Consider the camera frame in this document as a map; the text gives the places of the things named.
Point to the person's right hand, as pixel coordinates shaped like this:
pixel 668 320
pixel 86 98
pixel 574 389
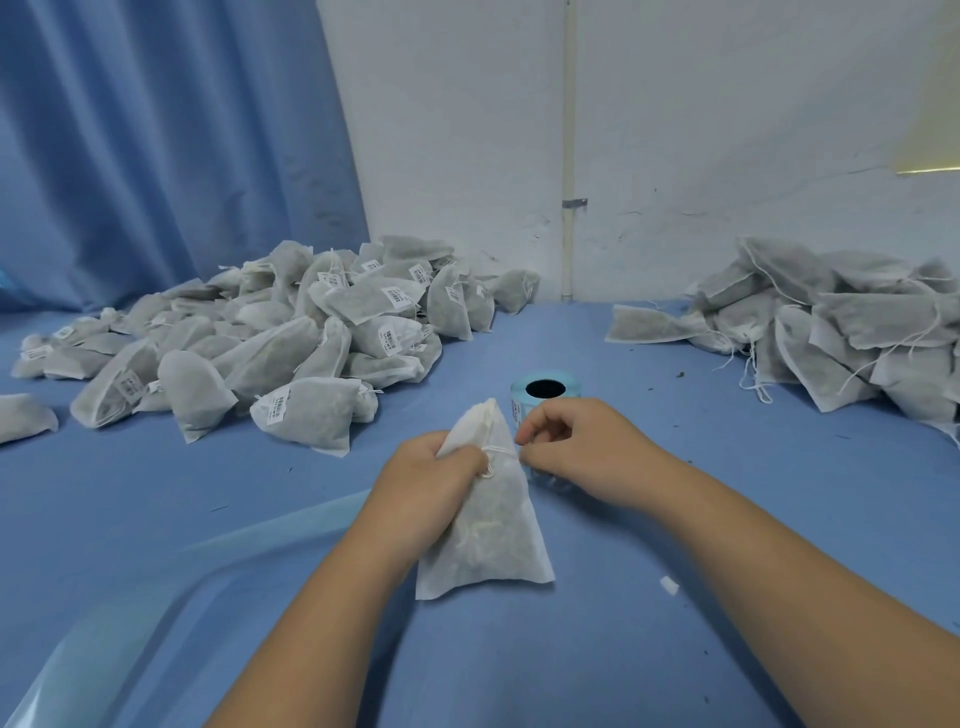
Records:
pixel 593 443

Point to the person's right forearm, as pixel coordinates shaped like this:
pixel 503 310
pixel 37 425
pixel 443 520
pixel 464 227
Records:
pixel 810 608

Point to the pile of unlabelled herb bags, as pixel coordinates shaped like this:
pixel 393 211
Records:
pixel 825 323

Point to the person's left forearm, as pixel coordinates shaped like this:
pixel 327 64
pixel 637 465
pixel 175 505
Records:
pixel 308 645

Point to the person's left hand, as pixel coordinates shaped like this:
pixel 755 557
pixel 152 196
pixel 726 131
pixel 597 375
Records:
pixel 420 495

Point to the small white paper scrap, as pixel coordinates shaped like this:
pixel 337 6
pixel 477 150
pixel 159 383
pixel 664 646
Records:
pixel 669 585

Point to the blue label roll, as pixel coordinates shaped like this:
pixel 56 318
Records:
pixel 545 387

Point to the blue curtain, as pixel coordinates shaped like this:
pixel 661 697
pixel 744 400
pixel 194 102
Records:
pixel 165 143

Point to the lone white pouch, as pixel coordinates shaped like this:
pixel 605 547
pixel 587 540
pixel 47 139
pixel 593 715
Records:
pixel 23 417

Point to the white wall pipe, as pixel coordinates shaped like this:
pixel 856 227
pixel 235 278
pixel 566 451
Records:
pixel 569 135

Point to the pile of labelled herb bags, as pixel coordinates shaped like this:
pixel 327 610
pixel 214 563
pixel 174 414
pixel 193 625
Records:
pixel 270 338

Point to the white mesh herb bag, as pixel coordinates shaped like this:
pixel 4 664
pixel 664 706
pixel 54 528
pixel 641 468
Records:
pixel 488 510

